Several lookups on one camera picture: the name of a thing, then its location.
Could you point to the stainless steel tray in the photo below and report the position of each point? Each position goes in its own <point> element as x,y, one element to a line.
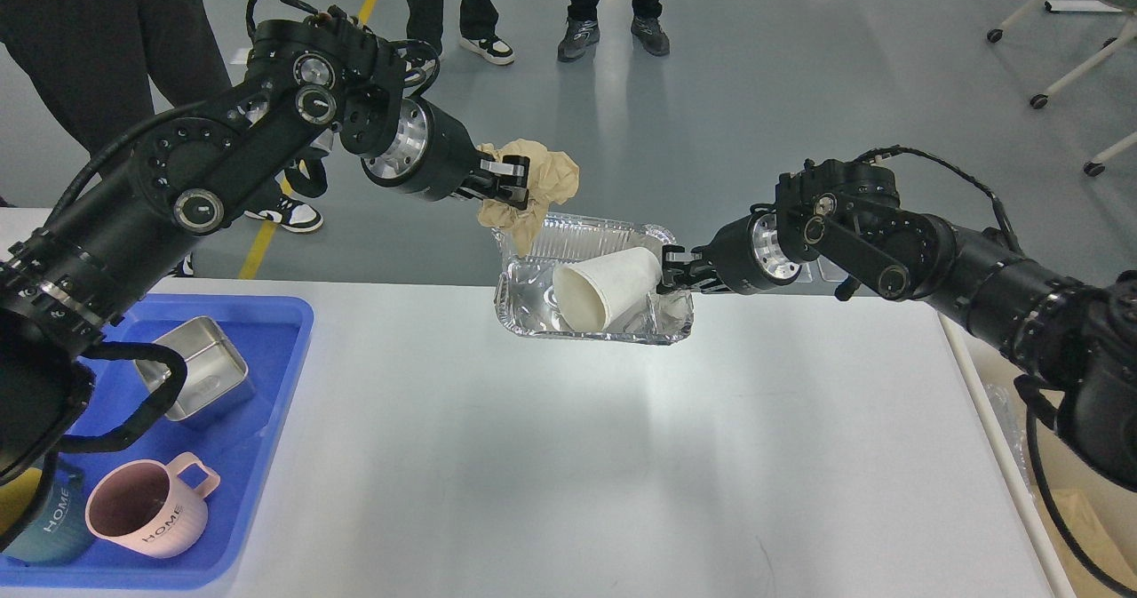
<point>218,378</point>

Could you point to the person with black-white sneakers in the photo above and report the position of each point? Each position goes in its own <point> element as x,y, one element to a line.
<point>477,25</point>

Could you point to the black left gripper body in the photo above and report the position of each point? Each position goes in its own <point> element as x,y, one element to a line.
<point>432,156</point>

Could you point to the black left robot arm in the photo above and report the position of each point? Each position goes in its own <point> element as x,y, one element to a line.
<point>145,201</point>

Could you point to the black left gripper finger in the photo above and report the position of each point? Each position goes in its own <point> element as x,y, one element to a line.
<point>509,194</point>
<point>510,174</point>

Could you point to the brown paper in bin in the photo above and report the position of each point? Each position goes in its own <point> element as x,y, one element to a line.
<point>1090,534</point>

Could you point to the pink ribbed mug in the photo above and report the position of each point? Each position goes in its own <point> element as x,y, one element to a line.
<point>155,509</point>

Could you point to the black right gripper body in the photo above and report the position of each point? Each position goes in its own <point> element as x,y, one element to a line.
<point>746,256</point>

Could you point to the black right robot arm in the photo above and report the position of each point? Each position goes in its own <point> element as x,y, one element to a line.
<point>1074,343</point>

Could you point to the cream cup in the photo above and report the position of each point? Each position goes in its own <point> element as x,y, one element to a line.
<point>592,294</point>

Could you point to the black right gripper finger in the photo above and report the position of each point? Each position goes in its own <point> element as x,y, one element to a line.
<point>674,282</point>
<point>677,259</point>

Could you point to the aluminium foil tray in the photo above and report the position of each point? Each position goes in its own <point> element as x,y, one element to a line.
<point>525,301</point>

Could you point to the dark teal mug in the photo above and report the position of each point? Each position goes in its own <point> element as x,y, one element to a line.
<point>57,533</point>

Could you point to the cream plastic bin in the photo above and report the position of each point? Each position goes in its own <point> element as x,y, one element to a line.
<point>989,379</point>

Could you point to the white side table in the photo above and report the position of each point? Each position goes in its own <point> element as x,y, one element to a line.
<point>18,224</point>

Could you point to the brown paper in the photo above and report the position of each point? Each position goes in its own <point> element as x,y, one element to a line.
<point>1090,534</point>
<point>553,178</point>

